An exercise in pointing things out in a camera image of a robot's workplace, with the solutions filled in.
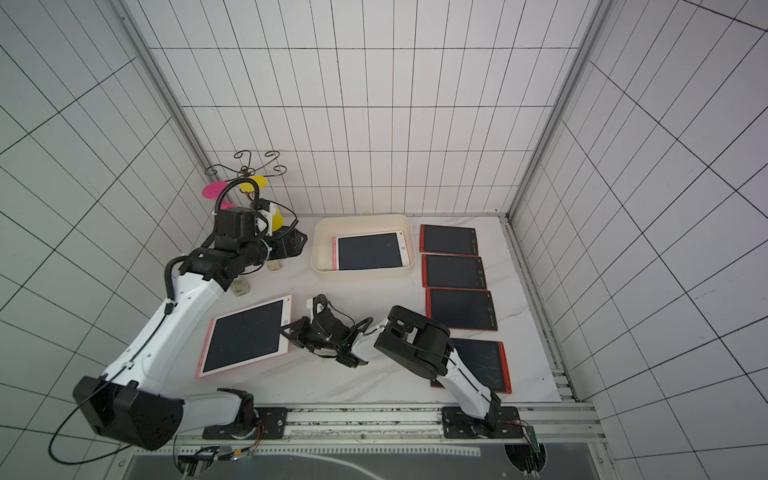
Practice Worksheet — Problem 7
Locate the white pink writing tablet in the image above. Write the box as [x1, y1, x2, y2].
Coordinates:
[195, 295, 293, 379]

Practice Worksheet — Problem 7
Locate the pink bottom writing tablet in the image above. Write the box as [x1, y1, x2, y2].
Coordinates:
[332, 231, 410, 271]

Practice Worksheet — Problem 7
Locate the red writing tablet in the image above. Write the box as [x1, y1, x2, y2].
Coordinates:
[422, 254, 487, 290]
[426, 288, 498, 331]
[419, 224, 479, 256]
[452, 338, 512, 394]

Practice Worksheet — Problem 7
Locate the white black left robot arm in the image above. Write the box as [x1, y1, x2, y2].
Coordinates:
[73, 227, 308, 450]

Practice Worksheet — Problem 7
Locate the cream plastic storage box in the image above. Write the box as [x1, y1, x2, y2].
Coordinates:
[310, 214, 417, 281]

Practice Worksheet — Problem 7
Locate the yellow plastic goblet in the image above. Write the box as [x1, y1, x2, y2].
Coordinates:
[238, 175, 284, 233]

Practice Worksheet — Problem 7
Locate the glass jar with beige contents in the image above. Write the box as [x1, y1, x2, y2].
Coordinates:
[265, 260, 282, 271]

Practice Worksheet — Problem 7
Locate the glass jar with grey contents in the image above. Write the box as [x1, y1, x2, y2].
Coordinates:
[229, 278, 250, 297]

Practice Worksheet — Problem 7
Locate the metal cup holder stand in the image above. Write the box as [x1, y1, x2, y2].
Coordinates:
[204, 149, 288, 178]

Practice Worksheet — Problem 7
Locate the pink plastic goblet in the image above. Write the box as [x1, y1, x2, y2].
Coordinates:
[202, 181, 236, 209]

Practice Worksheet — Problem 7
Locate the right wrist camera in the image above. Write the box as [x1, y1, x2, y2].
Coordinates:
[306, 294, 336, 325]

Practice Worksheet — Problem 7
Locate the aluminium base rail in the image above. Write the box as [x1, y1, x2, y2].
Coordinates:
[122, 401, 607, 448]

